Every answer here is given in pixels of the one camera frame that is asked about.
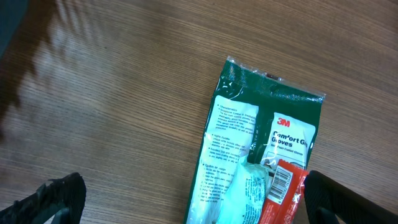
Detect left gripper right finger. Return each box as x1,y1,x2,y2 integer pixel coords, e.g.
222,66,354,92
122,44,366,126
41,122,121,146
304,170,397,224

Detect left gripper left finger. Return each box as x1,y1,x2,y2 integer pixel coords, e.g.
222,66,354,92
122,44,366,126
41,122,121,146
1,172,86,224

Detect red snack stick wrapper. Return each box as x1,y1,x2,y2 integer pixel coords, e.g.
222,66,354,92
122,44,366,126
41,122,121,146
258,160,308,224

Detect mint green sachet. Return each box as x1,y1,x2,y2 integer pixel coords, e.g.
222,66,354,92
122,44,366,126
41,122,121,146
214,156,269,224

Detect green 3M gloves package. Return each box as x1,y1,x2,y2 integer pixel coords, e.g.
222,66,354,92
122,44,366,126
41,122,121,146
184,57,325,223

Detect grey plastic mesh basket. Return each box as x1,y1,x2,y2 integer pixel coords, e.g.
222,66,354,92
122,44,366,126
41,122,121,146
0,0,29,57

